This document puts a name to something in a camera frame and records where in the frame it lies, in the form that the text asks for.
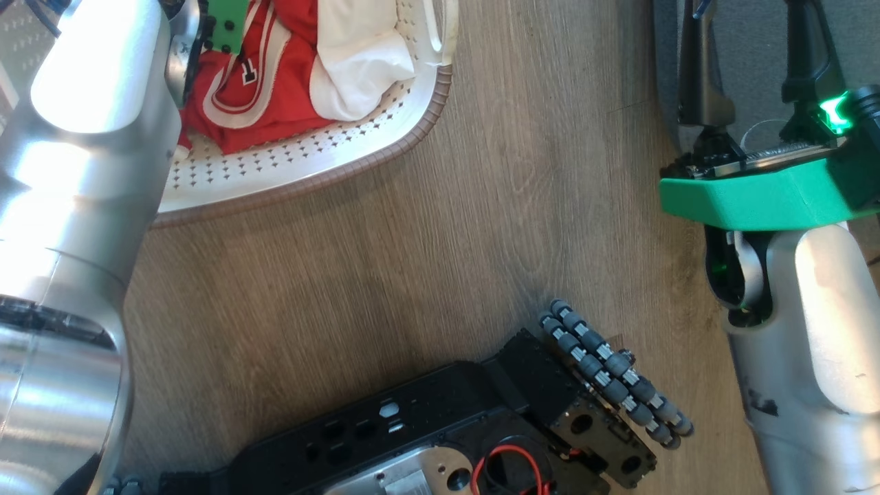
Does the cream perforated laundry basket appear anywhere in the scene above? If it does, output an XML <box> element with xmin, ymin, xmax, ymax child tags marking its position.
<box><xmin>148</xmin><ymin>0</ymin><xmax>460</xmax><ymax>230</ymax></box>

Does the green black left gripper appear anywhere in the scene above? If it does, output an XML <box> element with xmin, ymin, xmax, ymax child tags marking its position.
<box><xmin>183</xmin><ymin>0</ymin><xmax>250</xmax><ymax>74</ymax></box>

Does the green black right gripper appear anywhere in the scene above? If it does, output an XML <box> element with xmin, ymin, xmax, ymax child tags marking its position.
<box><xmin>658</xmin><ymin>0</ymin><xmax>880</xmax><ymax>232</ymax></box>

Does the red garment with white trim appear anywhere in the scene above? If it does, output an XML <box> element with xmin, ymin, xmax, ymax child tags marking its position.
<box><xmin>176</xmin><ymin>0</ymin><xmax>339</xmax><ymax>156</ymax></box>

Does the red wire loop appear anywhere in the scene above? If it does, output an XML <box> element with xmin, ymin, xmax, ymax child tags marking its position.
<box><xmin>470</xmin><ymin>444</ymin><xmax>552</xmax><ymax>495</ymax></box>

